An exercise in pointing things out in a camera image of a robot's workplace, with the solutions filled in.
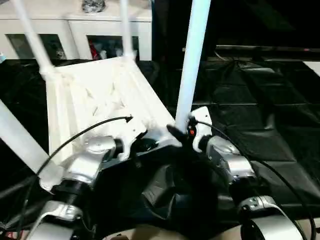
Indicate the white flat panel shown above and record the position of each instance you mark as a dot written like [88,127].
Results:
[313,67]

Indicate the grey metal bar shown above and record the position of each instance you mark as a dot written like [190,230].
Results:
[262,49]

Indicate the red bottle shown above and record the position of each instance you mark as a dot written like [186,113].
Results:
[94,51]

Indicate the white cabinet with glass doors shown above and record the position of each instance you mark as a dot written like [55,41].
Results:
[75,25]

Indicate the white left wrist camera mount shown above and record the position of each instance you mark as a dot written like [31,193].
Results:
[132,132]

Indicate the black mat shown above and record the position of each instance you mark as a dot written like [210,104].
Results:
[262,112]

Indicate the large black case yellow label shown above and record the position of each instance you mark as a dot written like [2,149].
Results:
[170,25]

